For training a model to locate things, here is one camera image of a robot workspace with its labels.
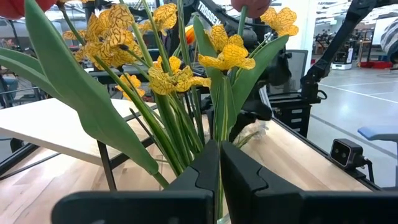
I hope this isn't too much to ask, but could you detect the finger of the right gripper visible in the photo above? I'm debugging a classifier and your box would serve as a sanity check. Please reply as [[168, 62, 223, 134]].
[[229, 100, 274, 141]]

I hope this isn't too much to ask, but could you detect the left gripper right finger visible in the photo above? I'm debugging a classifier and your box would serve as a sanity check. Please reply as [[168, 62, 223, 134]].
[[220, 141, 398, 224]]

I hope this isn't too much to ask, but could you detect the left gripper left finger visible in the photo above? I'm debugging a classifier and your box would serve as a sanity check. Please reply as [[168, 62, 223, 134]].
[[51, 139, 220, 224]]

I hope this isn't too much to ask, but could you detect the ribbed clear glass vase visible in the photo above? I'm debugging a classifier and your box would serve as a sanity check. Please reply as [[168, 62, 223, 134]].
[[234, 120, 271, 149]]

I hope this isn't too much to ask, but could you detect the yellow artificial flower stem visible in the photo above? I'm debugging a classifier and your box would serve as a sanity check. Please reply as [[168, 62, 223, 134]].
[[186, 6, 300, 147], [147, 55, 212, 169], [61, 2, 187, 175]]

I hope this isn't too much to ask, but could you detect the smooth clear glass vase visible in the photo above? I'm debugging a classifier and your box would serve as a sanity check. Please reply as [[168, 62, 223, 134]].
[[216, 213, 233, 224]]

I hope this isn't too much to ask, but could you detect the orange artificial tulip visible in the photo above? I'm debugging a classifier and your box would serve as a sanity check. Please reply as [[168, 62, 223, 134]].
[[185, 24, 197, 45]]

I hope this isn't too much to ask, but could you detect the red and yellow flower bouquet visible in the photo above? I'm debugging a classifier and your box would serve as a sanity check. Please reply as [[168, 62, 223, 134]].
[[0, 0, 170, 189]]

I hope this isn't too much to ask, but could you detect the grey panel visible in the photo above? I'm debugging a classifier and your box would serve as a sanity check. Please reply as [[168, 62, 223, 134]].
[[285, 49, 309, 94]]

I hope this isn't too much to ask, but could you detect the black drawer cabinet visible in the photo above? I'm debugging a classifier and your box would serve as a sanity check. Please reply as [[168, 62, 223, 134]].
[[267, 92, 313, 138]]

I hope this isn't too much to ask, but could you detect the black diagonal rig strut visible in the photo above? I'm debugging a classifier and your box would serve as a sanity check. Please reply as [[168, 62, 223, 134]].
[[299, 0, 379, 105]]

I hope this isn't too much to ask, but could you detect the white floor machine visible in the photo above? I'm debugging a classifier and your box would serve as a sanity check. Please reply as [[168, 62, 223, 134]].
[[330, 46, 354, 71]]

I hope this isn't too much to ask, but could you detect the person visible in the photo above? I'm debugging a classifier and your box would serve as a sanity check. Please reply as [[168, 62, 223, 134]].
[[379, 17, 398, 65]]

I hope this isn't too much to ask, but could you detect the blue chair seat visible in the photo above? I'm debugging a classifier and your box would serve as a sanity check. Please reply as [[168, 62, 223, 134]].
[[356, 125, 398, 143]]

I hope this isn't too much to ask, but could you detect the black aluminium table frame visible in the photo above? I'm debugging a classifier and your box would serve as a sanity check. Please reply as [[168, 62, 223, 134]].
[[270, 117, 385, 191]]

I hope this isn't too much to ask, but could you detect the black table-level camera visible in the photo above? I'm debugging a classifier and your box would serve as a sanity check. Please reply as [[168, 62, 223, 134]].
[[328, 138, 376, 184]]

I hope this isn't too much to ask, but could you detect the wooden shelf black metal frame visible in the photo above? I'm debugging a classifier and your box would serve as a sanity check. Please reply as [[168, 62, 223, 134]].
[[0, 97, 162, 192]]

